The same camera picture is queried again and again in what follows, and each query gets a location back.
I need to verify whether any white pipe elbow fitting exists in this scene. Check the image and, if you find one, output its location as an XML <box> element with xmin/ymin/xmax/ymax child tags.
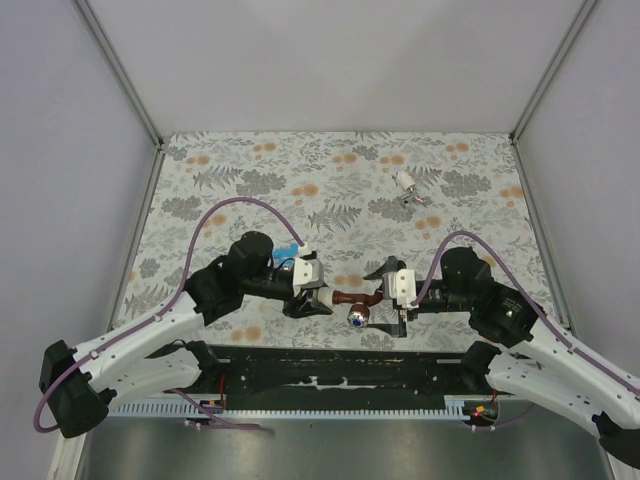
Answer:
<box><xmin>317</xmin><ymin>287</ymin><xmax>334</xmax><ymax>308</ymax></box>

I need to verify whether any brown faucet chrome knob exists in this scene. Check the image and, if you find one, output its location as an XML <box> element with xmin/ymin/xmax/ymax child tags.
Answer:
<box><xmin>331</xmin><ymin>290</ymin><xmax>384</xmax><ymax>328</ymax></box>

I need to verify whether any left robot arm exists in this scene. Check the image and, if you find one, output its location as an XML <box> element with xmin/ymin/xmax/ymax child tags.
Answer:
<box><xmin>33</xmin><ymin>231</ymin><xmax>332</xmax><ymax>438</ymax></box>

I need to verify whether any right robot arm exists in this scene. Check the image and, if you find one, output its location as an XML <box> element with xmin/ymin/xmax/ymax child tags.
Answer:
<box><xmin>368</xmin><ymin>247</ymin><xmax>639</xmax><ymax>468</ymax></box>

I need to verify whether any blue plastic faucet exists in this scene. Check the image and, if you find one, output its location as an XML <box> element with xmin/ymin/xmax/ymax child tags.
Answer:
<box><xmin>272</xmin><ymin>243</ymin><xmax>298</xmax><ymax>261</ymax></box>

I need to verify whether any floral patterned table mat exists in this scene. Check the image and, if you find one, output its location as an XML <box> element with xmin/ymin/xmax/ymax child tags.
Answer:
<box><xmin>115</xmin><ymin>132</ymin><xmax>556</xmax><ymax>325</ymax></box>

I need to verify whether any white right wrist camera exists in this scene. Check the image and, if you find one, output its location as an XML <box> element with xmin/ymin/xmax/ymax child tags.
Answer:
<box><xmin>382</xmin><ymin>268</ymin><xmax>417</xmax><ymax>310</ymax></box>

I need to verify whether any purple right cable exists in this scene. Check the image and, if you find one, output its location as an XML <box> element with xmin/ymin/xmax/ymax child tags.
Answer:
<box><xmin>412</xmin><ymin>230</ymin><xmax>640</xmax><ymax>431</ymax></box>

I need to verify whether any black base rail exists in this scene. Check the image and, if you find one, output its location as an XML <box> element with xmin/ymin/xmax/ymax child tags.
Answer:
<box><xmin>149</xmin><ymin>342</ymin><xmax>506</xmax><ymax>411</ymax></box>

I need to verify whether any chrome faucet white handle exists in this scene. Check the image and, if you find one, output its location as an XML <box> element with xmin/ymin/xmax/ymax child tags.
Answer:
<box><xmin>394</xmin><ymin>170</ymin><xmax>428</xmax><ymax>209</ymax></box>

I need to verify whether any white cable duct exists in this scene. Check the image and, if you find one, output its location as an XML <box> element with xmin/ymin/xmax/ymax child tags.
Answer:
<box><xmin>110</xmin><ymin>397</ymin><xmax>470</xmax><ymax>421</ymax></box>

